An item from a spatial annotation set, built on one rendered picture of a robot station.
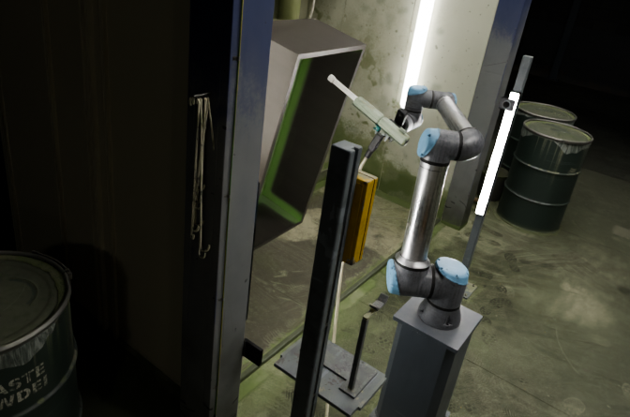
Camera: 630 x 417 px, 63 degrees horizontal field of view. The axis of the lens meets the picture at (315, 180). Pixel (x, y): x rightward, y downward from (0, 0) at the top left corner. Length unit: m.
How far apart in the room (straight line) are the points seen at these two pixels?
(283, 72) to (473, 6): 2.20
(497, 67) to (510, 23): 0.32
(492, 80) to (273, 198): 1.92
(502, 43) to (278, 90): 2.21
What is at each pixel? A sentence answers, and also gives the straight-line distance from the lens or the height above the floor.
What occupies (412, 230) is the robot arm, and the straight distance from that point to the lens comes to 2.16.
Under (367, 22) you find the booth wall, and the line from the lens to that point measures 4.64.
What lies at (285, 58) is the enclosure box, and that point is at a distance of 2.33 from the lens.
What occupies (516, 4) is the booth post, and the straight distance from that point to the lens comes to 4.14.
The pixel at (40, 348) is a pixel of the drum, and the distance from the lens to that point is 1.93.
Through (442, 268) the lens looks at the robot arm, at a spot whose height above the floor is 0.91.
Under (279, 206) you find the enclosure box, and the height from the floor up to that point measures 0.50.
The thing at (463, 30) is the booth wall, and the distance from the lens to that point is 4.27.
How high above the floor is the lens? 2.09
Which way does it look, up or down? 25 degrees down
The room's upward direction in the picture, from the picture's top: 8 degrees clockwise
